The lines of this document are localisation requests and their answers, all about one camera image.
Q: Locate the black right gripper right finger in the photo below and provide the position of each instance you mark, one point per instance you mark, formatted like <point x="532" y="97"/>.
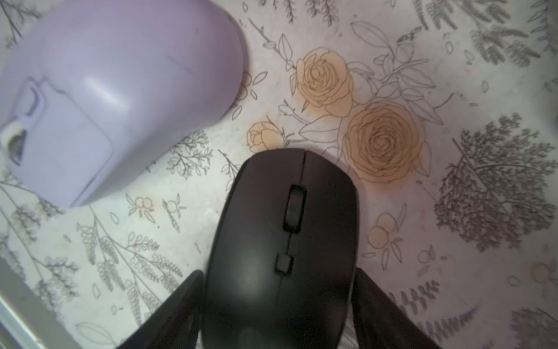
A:
<point x="378" y="321"/>

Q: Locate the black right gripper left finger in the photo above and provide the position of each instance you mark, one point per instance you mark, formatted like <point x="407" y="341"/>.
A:
<point x="176" y="323"/>

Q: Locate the black computer mouse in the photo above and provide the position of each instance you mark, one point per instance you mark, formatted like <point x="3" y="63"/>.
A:
<point x="283" y="260"/>

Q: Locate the lilac computer mouse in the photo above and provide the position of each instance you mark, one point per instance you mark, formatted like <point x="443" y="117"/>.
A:
<point x="98" y="90"/>

